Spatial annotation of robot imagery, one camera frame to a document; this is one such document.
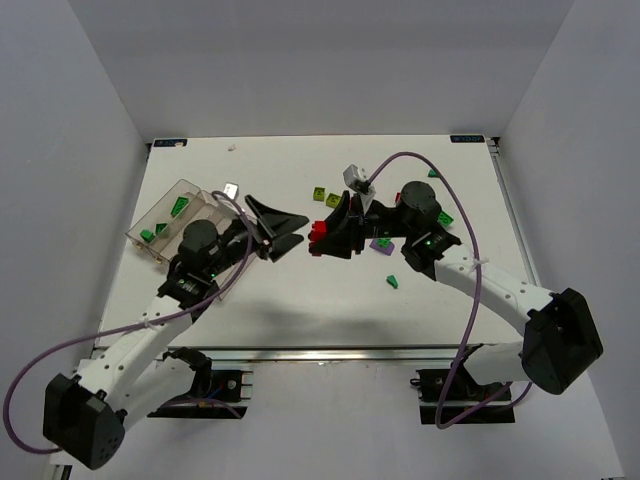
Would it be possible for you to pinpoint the red lego piece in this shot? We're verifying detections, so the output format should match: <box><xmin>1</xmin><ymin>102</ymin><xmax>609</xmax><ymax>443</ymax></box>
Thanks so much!
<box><xmin>308</xmin><ymin>220</ymin><xmax>327</xmax><ymax>256</ymax></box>

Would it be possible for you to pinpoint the long green lego brick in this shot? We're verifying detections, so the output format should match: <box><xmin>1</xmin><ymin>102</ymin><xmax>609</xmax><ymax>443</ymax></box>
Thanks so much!
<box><xmin>170</xmin><ymin>196</ymin><xmax>190</xmax><ymax>218</ymax></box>

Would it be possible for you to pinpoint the green lego piece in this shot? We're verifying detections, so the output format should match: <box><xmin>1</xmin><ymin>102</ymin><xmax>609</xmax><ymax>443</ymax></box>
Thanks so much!
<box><xmin>140</xmin><ymin>229</ymin><xmax>155</xmax><ymax>243</ymax></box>

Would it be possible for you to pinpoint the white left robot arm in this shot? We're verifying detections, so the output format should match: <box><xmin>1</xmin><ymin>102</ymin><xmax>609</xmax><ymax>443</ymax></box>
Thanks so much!
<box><xmin>43</xmin><ymin>196</ymin><xmax>309</xmax><ymax>470</ymax></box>

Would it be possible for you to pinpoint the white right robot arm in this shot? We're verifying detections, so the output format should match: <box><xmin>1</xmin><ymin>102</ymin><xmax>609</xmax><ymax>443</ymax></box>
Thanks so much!
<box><xmin>309</xmin><ymin>181</ymin><xmax>604</xmax><ymax>395</ymax></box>

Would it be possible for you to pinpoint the lime lego brick middle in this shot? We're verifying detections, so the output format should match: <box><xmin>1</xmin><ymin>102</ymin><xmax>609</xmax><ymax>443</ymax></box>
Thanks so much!
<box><xmin>325</xmin><ymin>193</ymin><xmax>342</xmax><ymax>209</ymax></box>

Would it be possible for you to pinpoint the lime lego brick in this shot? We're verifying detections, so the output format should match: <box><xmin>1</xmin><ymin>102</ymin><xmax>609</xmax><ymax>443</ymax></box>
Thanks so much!
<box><xmin>325</xmin><ymin>193</ymin><xmax>342</xmax><ymax>209</ymax></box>
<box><xmin>313</xmin><ymin>187</ymin><xmax>326</xmax><ymax>202</ymax></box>

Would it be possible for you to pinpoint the purple plate green lego right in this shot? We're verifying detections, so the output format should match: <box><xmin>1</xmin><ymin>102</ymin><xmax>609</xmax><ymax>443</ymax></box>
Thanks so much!
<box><xmin>438</xmin><ymin>211</ymin><xmax>454</xmax><ymax>227</ymax></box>

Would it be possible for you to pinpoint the purple plate green lego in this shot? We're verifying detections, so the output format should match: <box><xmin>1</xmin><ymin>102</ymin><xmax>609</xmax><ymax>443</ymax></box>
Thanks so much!
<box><xmin>438</xmin><ymin>211</ymin><xmax>454</xmax><ymax>227</ymax></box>
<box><xmin>369</xmin><ymin>237</ymin><xmax>395</xmax><ymax>256</ymax></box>

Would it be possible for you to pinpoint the lime lego brick far left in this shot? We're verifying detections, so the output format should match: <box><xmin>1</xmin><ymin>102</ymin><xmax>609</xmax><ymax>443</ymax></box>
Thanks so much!
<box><xmin>313</xmin><ymin>187</ymin><xmax>326</xmax><ymax>202</ymax></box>

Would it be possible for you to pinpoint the purple plate green lego centre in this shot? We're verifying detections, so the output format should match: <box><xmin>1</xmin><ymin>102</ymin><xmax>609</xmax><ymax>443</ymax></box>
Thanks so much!
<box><xmin>369</xmin><ymin>237</ymin><xmax>395</xmax><ymax>256</ymax></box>

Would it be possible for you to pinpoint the clear compartment organizer tray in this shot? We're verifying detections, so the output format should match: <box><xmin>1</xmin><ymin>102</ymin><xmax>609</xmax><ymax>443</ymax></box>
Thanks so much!
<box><xmin>126</xmin><ymin>179</ymin><xmax>237</xmax><ymax>277</ymax></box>

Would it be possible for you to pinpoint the small green wedge lego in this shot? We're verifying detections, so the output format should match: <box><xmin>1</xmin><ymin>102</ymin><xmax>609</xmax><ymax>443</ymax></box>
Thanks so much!
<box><xmin>386</xmin><ymin>275</ymin><xmax>399</xmax><ymax>289</ymax></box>

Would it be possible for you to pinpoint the blue label right corner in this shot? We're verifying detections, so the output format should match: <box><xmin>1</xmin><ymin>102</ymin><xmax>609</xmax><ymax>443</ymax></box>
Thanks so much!
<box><xmin>449</xmin><ymin>134</ymin><xmax>486</xmax><ymax>143</ymax></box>

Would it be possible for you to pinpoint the blue label corner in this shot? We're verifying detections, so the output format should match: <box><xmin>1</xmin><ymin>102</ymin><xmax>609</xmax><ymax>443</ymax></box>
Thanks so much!
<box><xmin>152</xmin><ymin>138</ymin><xmax>188</xmax><ymax>148</ymax></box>
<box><xmin>449</xmin><ymin>134</ymin><xmax>486</xmax><ymax>143</ymax></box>

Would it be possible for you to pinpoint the blue label left corner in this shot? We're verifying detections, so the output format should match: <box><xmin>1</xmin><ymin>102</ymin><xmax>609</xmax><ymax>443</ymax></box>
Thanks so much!
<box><xmin>152</xmin><ymin>138</ymin><xmax>188</xmax><ymax>148</ymax></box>

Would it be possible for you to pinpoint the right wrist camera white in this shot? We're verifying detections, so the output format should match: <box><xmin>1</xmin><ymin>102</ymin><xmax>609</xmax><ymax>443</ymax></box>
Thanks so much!
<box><xmin>343</xmin><ymin>164</ymin><xmax>376</xmax><ymax>214</ymax></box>

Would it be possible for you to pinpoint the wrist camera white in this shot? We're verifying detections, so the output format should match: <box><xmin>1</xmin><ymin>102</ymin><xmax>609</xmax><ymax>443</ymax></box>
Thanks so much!
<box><xmin>222</xmin><ymin>182</ymin><xmax>239</xmax><ymax>200</ymax></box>
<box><xmin>343</xmin><ymin>164</ymin><xmax>376</xmax><ymax>214</ymax></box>

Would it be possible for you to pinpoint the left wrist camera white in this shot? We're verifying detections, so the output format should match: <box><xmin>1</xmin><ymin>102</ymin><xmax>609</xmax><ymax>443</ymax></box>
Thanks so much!
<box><xmin>222</xmin><ymin>182</ymin><xmax>239</xmax><ymax>200</ymax></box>

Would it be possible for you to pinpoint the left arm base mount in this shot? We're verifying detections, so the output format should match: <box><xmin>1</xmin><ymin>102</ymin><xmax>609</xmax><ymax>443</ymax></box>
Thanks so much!
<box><xmin>147</xmin><ymin>347</ymin><xmax>254</xmax><ymax>420</ymax></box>

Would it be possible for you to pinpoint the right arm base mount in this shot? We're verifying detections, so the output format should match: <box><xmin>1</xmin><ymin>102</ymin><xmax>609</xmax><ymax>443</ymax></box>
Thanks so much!
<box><xmin>409</xmin><ymin>368</ymin><xmax>515</xmax><ymax>425</ymax></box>

